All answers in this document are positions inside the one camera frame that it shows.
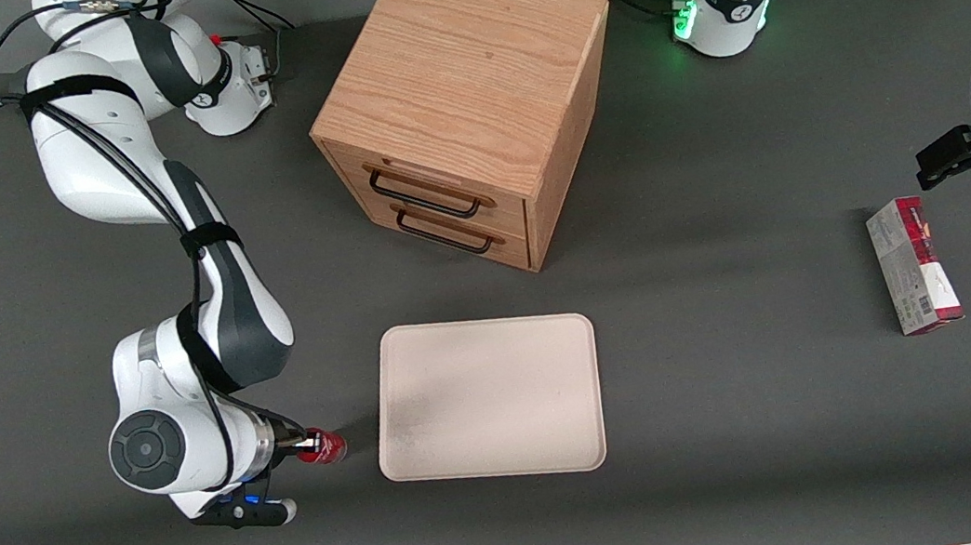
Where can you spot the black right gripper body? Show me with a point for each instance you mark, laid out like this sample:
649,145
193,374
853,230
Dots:
285,438

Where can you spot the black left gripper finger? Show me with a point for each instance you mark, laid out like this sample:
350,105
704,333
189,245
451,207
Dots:
957,145
960,168

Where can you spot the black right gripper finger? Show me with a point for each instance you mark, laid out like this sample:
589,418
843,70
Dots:
306,443

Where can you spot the red coke bottle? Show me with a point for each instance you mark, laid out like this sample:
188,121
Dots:
330,448

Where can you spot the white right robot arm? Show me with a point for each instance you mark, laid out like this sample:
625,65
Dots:
165,258

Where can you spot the beige rectangular tray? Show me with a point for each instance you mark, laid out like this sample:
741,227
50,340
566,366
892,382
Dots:
488,399

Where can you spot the red and white carton box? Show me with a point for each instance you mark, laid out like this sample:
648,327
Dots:
912,268

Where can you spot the wooden drawer front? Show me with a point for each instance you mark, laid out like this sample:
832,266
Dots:
462,236
438,194

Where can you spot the wooden drawer cabinet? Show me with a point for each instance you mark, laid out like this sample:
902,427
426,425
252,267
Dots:
468,68

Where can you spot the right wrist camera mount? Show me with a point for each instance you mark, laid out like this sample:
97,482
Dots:
245,512

